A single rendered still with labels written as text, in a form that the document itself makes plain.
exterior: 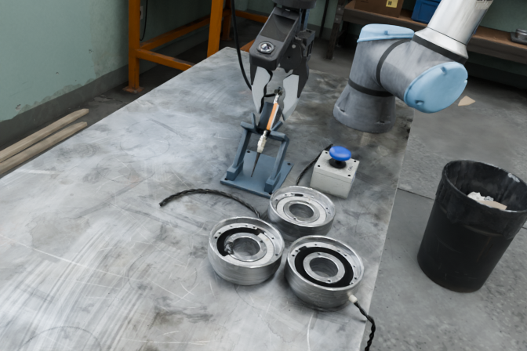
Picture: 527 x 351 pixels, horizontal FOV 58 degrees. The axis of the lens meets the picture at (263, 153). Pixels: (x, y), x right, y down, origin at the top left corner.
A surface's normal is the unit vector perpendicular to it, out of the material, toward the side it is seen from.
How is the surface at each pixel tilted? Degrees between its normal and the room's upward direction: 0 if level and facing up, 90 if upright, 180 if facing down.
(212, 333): 0
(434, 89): 97
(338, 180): 90
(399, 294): 0
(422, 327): 0
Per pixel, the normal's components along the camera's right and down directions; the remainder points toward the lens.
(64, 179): 0.15, -0.85
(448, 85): 0.37, 0.62
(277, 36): 0.01, -0.53
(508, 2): -0.34, 0.43
